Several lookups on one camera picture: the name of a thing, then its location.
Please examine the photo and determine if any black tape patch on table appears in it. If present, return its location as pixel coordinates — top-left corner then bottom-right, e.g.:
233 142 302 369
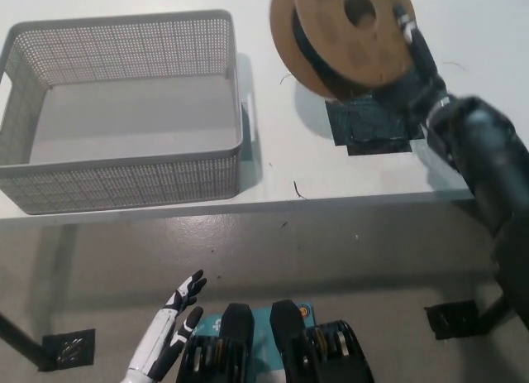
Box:
325 93 427 156

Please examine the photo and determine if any black table leg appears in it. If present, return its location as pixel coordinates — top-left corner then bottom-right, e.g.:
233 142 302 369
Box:
0 312 45 356
474 290 522 337

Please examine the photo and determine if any grey perforated plastic basket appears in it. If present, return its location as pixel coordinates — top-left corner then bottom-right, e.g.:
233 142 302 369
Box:
0 9 251 216

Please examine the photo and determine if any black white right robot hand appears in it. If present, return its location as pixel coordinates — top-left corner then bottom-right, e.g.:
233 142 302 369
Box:
371 4 451 120

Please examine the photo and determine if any cardboard filament spool black filament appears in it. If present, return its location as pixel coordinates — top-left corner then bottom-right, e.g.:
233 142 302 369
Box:
269 0 417 101

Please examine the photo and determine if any black teal robot torso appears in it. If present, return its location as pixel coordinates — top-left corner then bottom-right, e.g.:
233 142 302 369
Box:
177 299 375 383

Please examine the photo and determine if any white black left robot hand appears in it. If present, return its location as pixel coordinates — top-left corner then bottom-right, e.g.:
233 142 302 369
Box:
126 269 207 379

